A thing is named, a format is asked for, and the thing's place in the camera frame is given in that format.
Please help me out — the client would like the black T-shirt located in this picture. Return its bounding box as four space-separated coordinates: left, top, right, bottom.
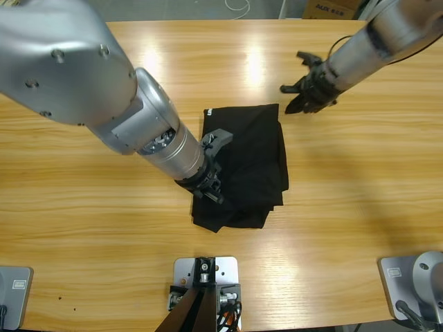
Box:
190 103 290 234

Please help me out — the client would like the white mount block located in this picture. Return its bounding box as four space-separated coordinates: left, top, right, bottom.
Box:
172 256 242 312

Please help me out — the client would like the white cable loop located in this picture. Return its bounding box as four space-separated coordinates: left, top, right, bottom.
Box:
224 0 251 15

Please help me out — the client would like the dark camera post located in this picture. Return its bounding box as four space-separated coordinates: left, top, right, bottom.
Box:
154 256 222 332

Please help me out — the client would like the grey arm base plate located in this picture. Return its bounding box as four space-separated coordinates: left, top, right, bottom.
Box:
377 251 443 323
0 266 35 331

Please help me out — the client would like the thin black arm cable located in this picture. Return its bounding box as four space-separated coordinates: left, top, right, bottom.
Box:
327 33 443 65

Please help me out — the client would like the silver metal clamp fitting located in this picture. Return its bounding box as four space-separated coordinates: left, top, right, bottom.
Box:
167 284 186 311
219 291 241 309

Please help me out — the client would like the cardboard box with AUX print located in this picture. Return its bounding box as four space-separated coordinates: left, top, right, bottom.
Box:
302 0 358 20

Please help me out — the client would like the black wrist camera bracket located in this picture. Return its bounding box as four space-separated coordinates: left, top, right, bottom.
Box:
199 128 233 157
296 51 325 69

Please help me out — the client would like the orange and black cable bundle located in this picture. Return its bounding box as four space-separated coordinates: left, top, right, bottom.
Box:
215 299 244 332

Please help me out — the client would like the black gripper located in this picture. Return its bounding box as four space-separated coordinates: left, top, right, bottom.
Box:
174 160 226 205
280 61 339 116

